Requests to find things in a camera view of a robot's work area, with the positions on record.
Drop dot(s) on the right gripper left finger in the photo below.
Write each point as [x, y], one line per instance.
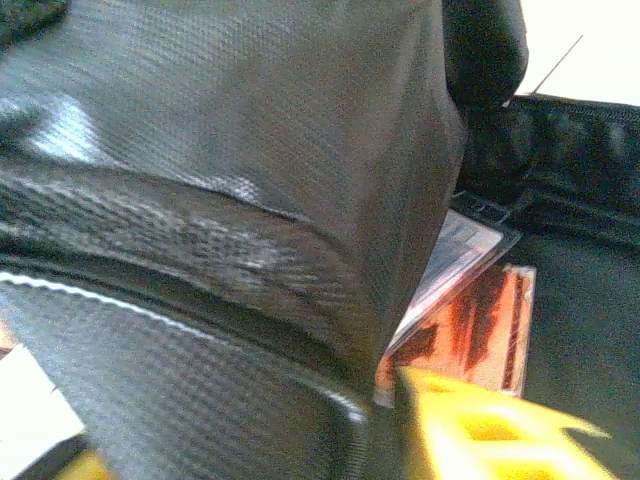
[95, 467]

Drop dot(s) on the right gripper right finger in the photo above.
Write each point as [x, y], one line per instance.
[500, 435]

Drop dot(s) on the orange snack packet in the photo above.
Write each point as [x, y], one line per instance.
[480, 325]

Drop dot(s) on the red packet with barcode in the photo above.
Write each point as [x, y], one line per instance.
[460, 250]

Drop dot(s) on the black backpack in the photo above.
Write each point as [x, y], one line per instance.
[200, 125]

